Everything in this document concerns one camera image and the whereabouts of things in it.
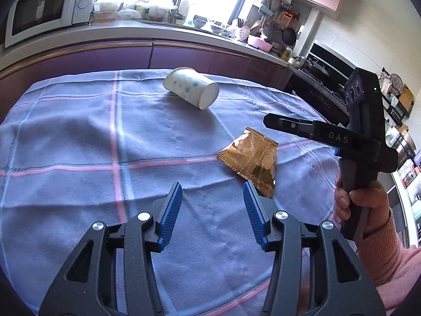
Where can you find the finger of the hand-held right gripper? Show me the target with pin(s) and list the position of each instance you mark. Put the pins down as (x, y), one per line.
(289, 125)

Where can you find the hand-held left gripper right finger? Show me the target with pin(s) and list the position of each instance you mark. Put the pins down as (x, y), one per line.
(255, 210)

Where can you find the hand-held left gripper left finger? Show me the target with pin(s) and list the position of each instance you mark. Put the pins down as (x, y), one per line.
(171, 210)

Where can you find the gold snack wrapper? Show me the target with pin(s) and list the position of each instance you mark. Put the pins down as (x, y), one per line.
(251, 161)

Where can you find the person's right forearm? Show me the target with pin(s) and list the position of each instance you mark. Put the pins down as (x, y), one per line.
(388, 260)

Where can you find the person's right hand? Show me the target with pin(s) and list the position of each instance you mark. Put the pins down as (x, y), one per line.
(375, 200)

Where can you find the black stove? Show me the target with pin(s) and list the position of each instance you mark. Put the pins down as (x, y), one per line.
(312, 89)

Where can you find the kitchen storage rack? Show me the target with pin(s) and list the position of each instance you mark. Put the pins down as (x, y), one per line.
(394, 89)

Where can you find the steel pot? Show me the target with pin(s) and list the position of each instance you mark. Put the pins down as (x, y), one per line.
(403, 144)

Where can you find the black range hood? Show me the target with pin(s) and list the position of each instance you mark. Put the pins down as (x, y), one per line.
(329, 62)

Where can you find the pink pot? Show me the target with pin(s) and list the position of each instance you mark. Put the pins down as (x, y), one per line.
(259, 43)

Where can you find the black frying pan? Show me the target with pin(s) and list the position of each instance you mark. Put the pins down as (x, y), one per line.
(290, 37)

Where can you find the dotted utensil holder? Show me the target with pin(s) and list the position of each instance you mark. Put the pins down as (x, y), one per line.
(243, 34)

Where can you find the grey checked tablecloth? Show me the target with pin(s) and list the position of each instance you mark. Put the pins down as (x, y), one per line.
(82, 158)

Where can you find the dotted paper cup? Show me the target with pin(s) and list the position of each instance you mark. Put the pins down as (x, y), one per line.
(187, 85)

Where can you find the purple kitchen base cabinets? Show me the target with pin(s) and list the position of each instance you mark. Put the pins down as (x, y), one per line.
(181, 56)

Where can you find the white plastic bottle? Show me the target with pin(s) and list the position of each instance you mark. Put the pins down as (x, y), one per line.
(185, 8)

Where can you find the glass jar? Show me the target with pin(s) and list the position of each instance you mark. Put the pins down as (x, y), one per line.
(107, 6)

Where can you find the white microwave oven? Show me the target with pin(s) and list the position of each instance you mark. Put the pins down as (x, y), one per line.
(39, 10)

